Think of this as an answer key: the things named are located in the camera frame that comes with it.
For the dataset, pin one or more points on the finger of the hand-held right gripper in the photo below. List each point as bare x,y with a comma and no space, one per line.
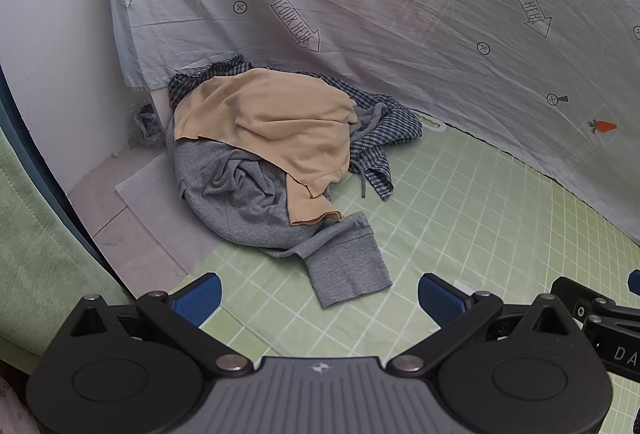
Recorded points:
590,295

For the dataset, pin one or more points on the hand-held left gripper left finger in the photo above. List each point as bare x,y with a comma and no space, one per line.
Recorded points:
200,300

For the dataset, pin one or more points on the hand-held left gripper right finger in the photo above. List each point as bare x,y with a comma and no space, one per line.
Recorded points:
440,300

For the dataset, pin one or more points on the beige long-sleeve shirt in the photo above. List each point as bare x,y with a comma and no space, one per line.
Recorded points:
280,114

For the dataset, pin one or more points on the green grid mat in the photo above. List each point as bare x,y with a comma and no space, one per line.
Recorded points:
475,214

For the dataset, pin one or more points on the grey hoodie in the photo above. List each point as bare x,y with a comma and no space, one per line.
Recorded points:
240,199

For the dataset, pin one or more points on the white mat label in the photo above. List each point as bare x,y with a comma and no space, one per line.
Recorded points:
434,124

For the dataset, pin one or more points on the blue plaid shirt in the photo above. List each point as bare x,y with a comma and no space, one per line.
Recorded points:
392,124

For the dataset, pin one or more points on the black plastic bag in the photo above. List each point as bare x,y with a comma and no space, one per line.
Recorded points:
147,124

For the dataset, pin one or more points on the pink patterned fabric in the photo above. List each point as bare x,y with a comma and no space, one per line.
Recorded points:
10,404

